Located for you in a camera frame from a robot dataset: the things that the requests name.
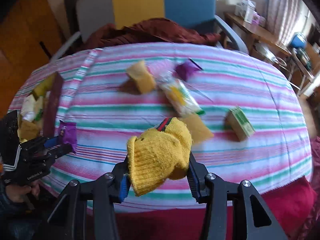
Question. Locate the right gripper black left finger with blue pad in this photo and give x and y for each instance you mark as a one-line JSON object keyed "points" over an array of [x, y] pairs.
{"points": [[68, 218]]}

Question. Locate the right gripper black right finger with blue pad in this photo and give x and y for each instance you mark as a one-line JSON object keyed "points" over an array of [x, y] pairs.
{"points": [[252, 218]]}

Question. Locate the purple snack wrapper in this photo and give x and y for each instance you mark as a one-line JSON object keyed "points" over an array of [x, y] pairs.
{"points": [[67, 134]]}

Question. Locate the yellow knitted sock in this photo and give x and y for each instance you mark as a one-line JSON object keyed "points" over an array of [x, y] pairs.
{"points": [[158, 154]]}

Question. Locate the yellow sponge block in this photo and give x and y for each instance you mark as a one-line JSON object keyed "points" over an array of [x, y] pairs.
{"points": [[140, 75]]}

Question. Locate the person's left hand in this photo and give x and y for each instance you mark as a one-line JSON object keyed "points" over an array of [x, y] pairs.
{"points": [[18, 193]]}

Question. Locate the red blanket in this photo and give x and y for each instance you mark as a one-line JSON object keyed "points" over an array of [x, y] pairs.
{"points": [[295, 206]]}

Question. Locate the dark red storage box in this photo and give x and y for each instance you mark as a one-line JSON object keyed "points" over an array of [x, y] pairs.
{"points": [[38, 112]]}

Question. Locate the green tea box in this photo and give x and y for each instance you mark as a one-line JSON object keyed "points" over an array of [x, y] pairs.
{"points": [[240, 123]]}

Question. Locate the striped bed cover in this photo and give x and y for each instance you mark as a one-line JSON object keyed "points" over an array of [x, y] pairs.
{"points": [[115, 93]]}

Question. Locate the flat yellow sponge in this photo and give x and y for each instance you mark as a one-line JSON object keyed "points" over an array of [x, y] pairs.
{"points": [[198, 130]]}

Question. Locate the green bordered snack packet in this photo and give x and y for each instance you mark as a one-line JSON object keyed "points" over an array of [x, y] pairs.
{"points": [[180, 98]]}

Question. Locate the pink plastic bottle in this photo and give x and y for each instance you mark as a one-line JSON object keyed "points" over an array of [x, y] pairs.
{"points": [[161, 69]]}

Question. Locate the purple snack pouch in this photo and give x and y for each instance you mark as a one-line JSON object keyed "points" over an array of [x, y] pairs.
{"points": [[187, 69]]}

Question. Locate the dark red garment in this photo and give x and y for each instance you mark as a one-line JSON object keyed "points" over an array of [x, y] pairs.
{"points": [[148, 31]]}

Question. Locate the wooden desk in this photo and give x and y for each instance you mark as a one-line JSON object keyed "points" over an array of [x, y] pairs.
{"points": [[255, 33]]}

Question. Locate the blue yellow grey chair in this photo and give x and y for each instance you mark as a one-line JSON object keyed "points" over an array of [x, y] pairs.
{"points": [[91, 15]]}

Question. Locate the pink box on desk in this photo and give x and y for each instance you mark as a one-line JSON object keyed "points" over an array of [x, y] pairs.
{"points": [[258, 20]]}

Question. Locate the white carton on desk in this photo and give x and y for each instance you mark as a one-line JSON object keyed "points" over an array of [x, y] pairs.
{"points": [[245, 10]]}

